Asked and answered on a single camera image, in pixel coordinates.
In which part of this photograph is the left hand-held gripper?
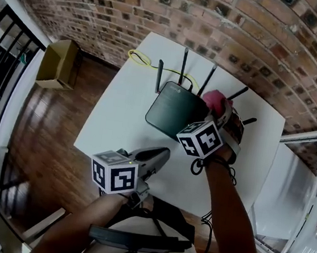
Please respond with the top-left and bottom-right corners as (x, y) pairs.
(86, 138), (172, 212)

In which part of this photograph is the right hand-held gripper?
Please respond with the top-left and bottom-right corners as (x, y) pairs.
(173, 92), (249, 165)

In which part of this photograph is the pink cloth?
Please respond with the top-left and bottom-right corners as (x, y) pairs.
(200, 89), (236, 117)

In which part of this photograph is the black router with antennas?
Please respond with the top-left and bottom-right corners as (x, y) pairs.
(142, 44), (266, 150)

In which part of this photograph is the person's right forearm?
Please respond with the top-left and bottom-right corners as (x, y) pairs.
(194, 154), (273, 253)

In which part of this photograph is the person's left forearm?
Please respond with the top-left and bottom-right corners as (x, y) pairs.
(30, 185), (128, 253)

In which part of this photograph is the white metal shelf rack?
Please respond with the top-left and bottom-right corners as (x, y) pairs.
(245, 116), (317, 253)

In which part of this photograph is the white chair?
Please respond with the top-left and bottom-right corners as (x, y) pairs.
(20, 202), (67, 253)

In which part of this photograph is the open cardboard box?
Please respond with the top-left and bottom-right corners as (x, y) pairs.
(34, 35), (85, 94)

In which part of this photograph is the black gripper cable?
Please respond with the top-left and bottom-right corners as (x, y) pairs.
(188, 152), (241, 187)

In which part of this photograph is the black chest harness mount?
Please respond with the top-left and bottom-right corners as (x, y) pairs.
(86, 189), (199, 253)

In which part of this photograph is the yellow cable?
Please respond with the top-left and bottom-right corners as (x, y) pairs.
(124, 48), (200, 89)

